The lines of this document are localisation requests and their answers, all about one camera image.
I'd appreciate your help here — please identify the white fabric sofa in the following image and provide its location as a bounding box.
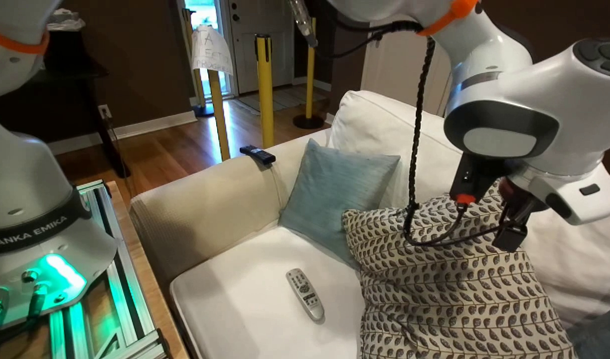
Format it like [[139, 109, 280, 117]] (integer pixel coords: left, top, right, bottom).
[[127, 87, 610, 359]]

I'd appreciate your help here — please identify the grey entry door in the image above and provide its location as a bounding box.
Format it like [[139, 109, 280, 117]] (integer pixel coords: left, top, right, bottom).
[[224, 0, 296, 95]]

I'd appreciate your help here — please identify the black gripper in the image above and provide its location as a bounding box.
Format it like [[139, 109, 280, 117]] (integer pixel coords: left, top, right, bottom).
[[492, 177, 549, 253]]

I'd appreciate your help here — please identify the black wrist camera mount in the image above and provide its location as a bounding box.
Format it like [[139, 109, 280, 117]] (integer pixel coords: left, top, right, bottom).
[[448, 153, 499, 209]]

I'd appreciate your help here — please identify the teal blue throw pillow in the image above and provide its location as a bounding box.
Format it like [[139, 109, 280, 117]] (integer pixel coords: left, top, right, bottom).
[[278, 137, 400, 267], [565, 301, 610, 359]]

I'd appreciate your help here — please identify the beige and black patterned pillow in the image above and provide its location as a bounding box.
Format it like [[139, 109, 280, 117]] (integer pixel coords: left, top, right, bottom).
[[340, 181, 575, 359]]

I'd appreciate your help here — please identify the white cloth bundle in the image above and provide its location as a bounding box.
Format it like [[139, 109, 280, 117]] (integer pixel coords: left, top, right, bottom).
[[43, 6, 87, 34]]

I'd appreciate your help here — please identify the pale wooden post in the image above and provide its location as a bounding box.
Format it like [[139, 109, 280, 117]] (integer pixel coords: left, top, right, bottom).
[[206, 67, 232, 161], [177, 4, 216, 119]]

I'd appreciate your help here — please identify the silver remote control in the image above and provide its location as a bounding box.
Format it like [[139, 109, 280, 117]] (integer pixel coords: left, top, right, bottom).
[[284, 265, 326, 325]]

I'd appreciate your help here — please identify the aluminium profile base frame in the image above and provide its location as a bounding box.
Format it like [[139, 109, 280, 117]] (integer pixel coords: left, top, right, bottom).
[[0, 177, 171, 359]]

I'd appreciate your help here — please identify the white draped cover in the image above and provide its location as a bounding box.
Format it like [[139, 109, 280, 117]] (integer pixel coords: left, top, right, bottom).
[[189, 24, 234, 79]]

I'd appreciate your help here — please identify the black remote control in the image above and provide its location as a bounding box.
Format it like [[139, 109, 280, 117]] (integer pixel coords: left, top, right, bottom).
[[236, 143, 278, 167]]

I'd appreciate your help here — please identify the thick yellow post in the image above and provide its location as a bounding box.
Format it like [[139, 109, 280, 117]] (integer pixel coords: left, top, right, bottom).
[[252, 34, 276, 149]]

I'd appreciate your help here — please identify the black side table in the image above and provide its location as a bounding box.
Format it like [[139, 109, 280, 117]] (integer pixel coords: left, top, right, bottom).
[[1, 26, 131, 177]]

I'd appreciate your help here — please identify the white panel door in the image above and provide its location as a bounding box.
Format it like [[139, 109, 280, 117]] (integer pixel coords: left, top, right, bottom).
[[360, 30, 454, 119]]

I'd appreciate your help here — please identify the thin yellow post with base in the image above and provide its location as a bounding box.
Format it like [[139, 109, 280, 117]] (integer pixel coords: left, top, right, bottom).
[[290, 16, 326, 131]]

